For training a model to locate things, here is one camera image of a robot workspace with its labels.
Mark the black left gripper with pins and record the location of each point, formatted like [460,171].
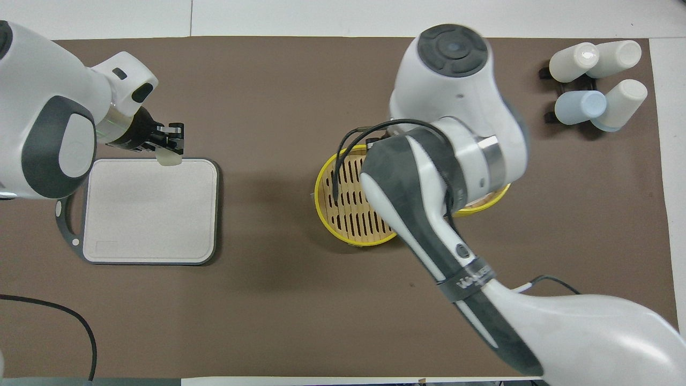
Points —
[139,131]

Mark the cream steamed bun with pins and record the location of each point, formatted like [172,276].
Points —
[169,159]

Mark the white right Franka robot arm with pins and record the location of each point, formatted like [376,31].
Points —
[461,107]

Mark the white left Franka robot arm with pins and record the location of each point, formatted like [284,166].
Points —
[48,96]

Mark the yellow bamboo steamer basket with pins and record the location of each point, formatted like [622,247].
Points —
[353,209]

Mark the grey cutting board dark rim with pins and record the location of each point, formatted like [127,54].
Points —
[150,214]

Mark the brown table mat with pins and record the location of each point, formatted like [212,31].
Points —
[268,311]

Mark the black cup rack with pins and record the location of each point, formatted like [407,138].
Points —
[545,73]

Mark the cream plastic cup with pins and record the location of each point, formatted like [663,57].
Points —
[571,63]

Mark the light blue plastic cup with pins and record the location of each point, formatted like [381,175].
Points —
[581,107]

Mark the white plastic cup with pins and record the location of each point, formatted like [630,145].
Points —
[624,102]
[616,58]

